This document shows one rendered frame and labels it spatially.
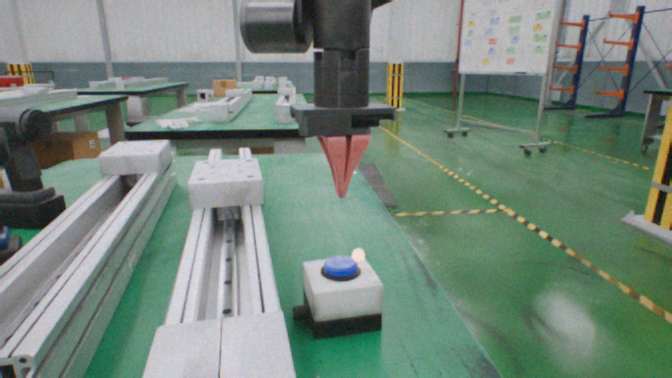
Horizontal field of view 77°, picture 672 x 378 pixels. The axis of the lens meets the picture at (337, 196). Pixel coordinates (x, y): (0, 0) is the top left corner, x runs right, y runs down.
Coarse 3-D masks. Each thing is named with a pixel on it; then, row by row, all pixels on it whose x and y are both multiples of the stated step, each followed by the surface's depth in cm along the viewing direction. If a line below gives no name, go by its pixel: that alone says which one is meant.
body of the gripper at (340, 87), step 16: (320, 64) 41; (336, 64) 40; (352, 64) 40; (368, 64) 42; (320, 80) 41; (336, 80) 40; (352, 80) 41; (368, 80) 42; (320, 96) 42; (336, 96) 41; (352, 96) 41; (368, 96) 43; (304, 112) 40; (320, 112) 40; (336, 112) 41; (352, 112) 41; (368, 112) 41; (384, 112) 42
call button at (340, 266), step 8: (336, 256) 51; (344, 256) 51; (328, 264) 49; (336, 264) 48; (344, 264) 48; (352, 264) 49; (328, 272) 48; (336, 272) 47; (344, 272) 47; (352, 272) 48
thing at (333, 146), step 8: (352, 120) 46; (360, 120) 46; (368, 120) 47; (376, 120) 47; (320, 136) 46; (328, 136) 42; (336, 136) 42; (344, 136) 42; (320, 144) 47; (328, 144) 42; (336, 144) 42; (344, 144) 42; (328, 152) 43; (336, 152) 42; (344, 152) 42; (328, 160) 47; (336, 160) 43; (344, 160) 43; (336, 168) 44; (344, 168) 44; (336, 176) 45; (336, 184) 46; (336, 192) 47
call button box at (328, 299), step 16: (304, 272) 51; (320, 272) 49; (368, 272) 49; (304, 288) 52; (320, 288) 46; (336, 288) 46; (352, 288) 46; (368, 288) 46; (304, 304) 50; (320, 304) 46; (336, 304) 46; (352, 304) 47; (368, 304) 47; (304, 320) 50; (320, 320) 46; (336, 320) 47; (352, 320) 47; (368, 320) 48; (320, 336) 47; (336, 336) 47
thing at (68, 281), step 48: (96, 192) 72; (144, 192) 72; (48, 240) 52; (96, 240) 52; (144, 240) 70; (0, 288) 41; (48, 288) 47; (96, 288) 46; (0, 336) 40; (48, 336) 35; (96, 336) 45
